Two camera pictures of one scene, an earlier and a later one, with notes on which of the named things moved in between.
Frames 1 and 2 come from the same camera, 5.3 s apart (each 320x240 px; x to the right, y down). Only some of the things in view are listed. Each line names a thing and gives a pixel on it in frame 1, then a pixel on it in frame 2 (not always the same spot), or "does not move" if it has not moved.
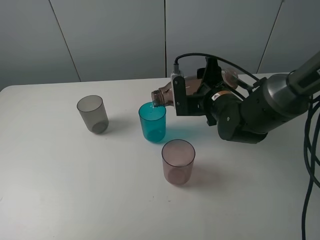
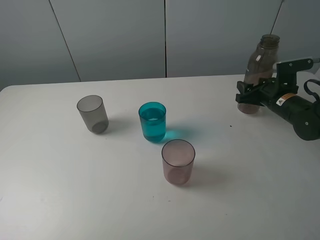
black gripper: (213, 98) → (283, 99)
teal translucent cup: (153, 121) does not move
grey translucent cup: (93, 111) does not move
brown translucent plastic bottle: (164, 95) → (260, 66)
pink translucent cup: (178, 156) does not move
